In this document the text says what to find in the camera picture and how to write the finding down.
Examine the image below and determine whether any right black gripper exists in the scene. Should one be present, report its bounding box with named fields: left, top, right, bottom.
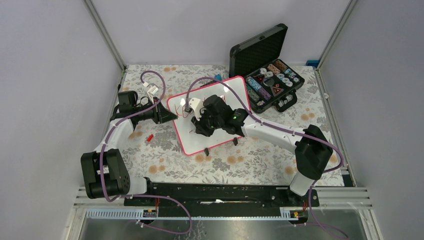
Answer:
left=191, top=108, right=224, bottom=138

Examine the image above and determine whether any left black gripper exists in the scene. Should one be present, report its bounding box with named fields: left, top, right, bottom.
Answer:
left=133, top=96, right=178, bottom=124

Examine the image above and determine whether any red marker cap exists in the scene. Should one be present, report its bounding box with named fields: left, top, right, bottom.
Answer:
left=146, top=134, right=154, bottom=142

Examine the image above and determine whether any pink framed whiteboard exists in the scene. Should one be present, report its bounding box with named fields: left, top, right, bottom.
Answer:
left=167, top=82, right=243, bottom=156

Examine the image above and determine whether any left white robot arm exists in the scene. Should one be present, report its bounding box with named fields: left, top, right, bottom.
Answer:
left=80, top=91, right=178, bottom=206

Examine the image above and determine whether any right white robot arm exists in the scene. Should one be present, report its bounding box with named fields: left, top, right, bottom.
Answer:
left=188, top=95, right=334, bottom=206

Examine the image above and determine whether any blue building brick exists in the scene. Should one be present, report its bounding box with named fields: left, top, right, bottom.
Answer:
left=214, top=74, right=222, bottom=81

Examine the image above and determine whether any open black chip case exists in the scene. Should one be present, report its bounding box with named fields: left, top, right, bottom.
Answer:
left=228, top=23, right=305, bottom=114

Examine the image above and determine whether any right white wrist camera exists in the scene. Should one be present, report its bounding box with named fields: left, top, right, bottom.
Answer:
left=184, top=97, right=203, bottom=121

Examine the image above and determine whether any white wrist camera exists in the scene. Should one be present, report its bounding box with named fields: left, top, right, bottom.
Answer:
left=142, top=82, right=159, bottom=103
left=184, top=97, right=203, bottom=121

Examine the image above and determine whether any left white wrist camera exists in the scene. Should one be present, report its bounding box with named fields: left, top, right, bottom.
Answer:
left=142, top=82, right=159, bottom=103

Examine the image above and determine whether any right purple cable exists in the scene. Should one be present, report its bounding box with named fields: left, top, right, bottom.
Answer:
left=184, top=77, right=349, bottom=239

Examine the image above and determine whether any purple cable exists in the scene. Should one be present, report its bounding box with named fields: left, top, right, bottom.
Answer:
left=99, top=70, right=193, bottom=236
left=184, top=77, right=349, bottom=239

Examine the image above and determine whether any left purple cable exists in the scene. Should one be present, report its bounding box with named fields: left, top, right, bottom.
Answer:
left=99, top=70, right=193, bottom=236

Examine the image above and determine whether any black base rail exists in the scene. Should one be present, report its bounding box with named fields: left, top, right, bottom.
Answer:
left=124, top=182, right=320, bottom=218

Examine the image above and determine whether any blue object behind frame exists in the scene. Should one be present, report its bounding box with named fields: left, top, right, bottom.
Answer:
left=305, top=60, right=320, bottom=68

